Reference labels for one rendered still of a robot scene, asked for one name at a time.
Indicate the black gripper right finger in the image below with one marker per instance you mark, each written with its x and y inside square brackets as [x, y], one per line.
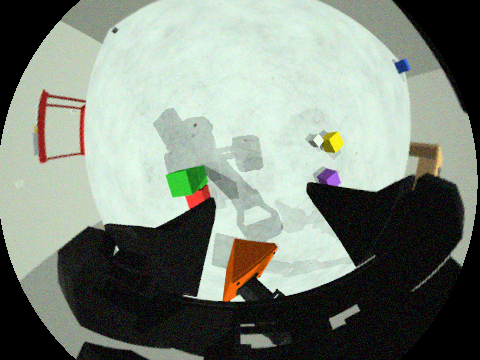
[358, 217]

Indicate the green block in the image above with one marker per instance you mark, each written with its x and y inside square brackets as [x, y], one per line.
[203, 178]
[184, 182]

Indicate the blue block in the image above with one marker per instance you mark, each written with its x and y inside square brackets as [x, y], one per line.
[402, 66]

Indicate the purple cube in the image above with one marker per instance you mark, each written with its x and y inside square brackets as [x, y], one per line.
[329, 177]

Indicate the yellow block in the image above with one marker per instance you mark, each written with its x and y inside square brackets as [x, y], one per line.
[332, 142]

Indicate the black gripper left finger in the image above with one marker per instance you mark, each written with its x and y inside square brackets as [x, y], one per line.
[177, 247]

